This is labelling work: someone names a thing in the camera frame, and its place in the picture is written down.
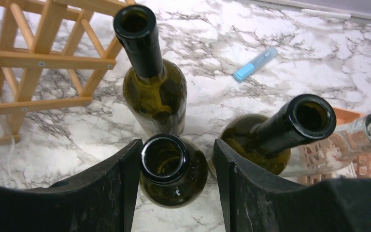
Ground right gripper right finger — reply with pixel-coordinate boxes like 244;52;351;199
214;139;371;232

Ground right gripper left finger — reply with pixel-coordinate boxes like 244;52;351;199
0;139;143;232

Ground green wine bottle brown label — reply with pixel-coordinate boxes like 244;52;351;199
140;134;209;208

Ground green wine bottle black top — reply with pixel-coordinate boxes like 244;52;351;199
219;94;336;174

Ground green wine bottle black neck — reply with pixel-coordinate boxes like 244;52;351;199
114;4;187;136

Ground orange plastic crate rack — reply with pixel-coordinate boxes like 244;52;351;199
297;107;371;187

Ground clear slim glass bottle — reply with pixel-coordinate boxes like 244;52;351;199
280;113;371;177

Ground wooden wine rack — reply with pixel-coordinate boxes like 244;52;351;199
0;0;135;145

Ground blue highlighter pen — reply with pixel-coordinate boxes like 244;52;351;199
233;47;278;82

